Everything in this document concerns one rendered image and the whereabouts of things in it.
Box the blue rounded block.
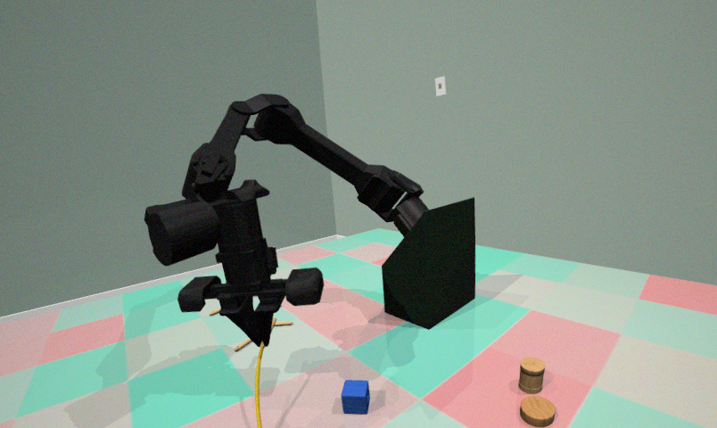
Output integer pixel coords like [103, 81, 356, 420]
[341, 380, 370, 415]

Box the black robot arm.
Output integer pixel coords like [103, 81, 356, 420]
[144, 94, 429, 266]

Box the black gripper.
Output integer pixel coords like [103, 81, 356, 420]
[177, 235, 325, 347]

